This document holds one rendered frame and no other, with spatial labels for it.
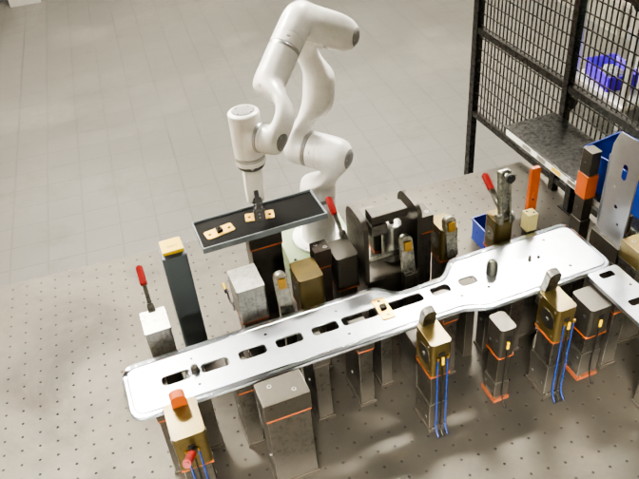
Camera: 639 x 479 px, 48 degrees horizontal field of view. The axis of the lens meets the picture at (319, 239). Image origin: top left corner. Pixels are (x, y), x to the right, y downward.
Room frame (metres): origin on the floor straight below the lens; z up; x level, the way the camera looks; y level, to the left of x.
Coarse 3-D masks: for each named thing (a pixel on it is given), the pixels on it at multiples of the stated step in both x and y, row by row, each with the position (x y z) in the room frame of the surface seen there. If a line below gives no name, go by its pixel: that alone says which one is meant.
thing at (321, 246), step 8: (320, 240) 1.62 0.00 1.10; (312, 248) 1.59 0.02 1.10; (320, 248) 1.58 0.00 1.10; (328, 248) 1.58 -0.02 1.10; (312, 256) 1.59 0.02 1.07; (320, 256) 1.57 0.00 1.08; (328, 256) 1.57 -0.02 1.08; (320, 264) 1.57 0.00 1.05; (328, 264) 1.57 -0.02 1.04; (328, 272) 1.58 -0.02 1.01; (328, 280) 1.58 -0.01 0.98; (328, 288) 1.58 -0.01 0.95; (328, 296) 1.58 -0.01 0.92; (328, 328) 1.57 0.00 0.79
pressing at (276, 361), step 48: (528, 240) 1.65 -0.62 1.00; (576, 240) 1.63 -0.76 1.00; (432, 288) 1.48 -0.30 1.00; (480, 288) 1.46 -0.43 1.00; (528, 288) 1.44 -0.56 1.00; (240, 336) 1.36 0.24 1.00; (288, 336) 1.35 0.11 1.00; (336, 336) 1.33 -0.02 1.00; (384, 336) 1.32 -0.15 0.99; (144, 384) 1.23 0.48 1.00; (192, 384) 1.21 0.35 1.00; (240, 384) 1.20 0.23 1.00
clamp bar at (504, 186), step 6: (504, 168) 1.73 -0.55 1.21; (498, 174) 1.71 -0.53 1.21; (504, 174) 1.71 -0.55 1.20; (510, 174) 1.69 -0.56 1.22; (498, 180) 1.71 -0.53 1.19; (504, 180) 1.71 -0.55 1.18; (510, 180) 1.68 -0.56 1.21; (498, 186) 1.71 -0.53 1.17; (504, 186) 1.71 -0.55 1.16; (510, 186) 1.70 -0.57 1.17; (498, 192) 1.70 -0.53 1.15; (504, 192) 1.70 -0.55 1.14; (510, 192) 1.70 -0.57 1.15; (498, 198) 1.70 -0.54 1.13; (504, 198) 1.70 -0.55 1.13; (510, 198) 1.70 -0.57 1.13; (498, 204) 1.70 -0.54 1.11; (504, 204) 1.70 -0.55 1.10; (510, 204) 1.69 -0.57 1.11; (498, 210) 1.70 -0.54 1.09; (510, 210) 1.69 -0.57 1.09; (510, 216) 1.69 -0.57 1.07; (510, 222) 1.68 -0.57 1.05
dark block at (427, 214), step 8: (424, 208) 1.70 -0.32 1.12; (424, 216) 1.66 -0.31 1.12; (432, 216) 1.66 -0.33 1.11; (424, 224) 1.66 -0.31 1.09; (432, 224) 1.66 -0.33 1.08; (424, 232) 1.66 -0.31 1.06; (424, 240) 1.66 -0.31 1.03; (424, 248) 1.66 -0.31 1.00; (424, 256) 1.66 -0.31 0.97; (424, 264) 1.66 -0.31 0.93; (424, 272) 1.66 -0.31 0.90; (424, 280) 1.66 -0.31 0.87; (416, 296) 1.66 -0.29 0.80
